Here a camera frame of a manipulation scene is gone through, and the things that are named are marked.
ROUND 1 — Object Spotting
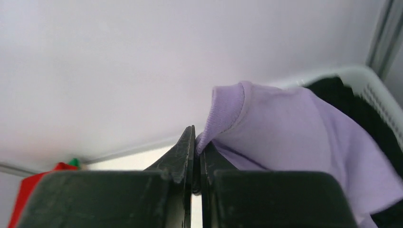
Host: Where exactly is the white plastic basket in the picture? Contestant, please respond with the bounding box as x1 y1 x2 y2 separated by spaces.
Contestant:
270 65 403 152

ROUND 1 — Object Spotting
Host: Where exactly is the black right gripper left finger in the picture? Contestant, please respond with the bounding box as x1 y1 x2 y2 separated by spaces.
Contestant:
17 126 195 228

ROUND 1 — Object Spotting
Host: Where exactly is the aluminium corner post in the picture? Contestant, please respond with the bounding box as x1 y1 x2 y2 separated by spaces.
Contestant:
366 0 403 79
0 162 39 178

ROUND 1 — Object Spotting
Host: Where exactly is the black t-shirt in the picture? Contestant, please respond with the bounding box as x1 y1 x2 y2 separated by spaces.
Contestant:
306 76 403 228

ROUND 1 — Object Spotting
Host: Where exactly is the left aluminium corner post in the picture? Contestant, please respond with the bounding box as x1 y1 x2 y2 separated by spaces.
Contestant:
0 162 39 178

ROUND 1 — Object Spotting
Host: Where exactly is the red folded t-shirt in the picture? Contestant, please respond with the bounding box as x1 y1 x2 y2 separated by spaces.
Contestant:
8 162 80 228

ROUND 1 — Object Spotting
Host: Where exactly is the lavender t-shirt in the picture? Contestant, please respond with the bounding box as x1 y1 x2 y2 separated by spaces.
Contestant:
196 81 403 228

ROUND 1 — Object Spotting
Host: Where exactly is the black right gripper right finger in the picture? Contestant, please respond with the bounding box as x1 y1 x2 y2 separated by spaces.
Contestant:
199 143 357 228

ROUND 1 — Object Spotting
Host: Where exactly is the right aluminium corner post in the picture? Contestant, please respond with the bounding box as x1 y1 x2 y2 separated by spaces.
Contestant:
366 0 403 79

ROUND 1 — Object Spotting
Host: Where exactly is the green folded t-shirt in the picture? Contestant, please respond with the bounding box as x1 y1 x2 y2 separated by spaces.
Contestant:
68 158 81 169

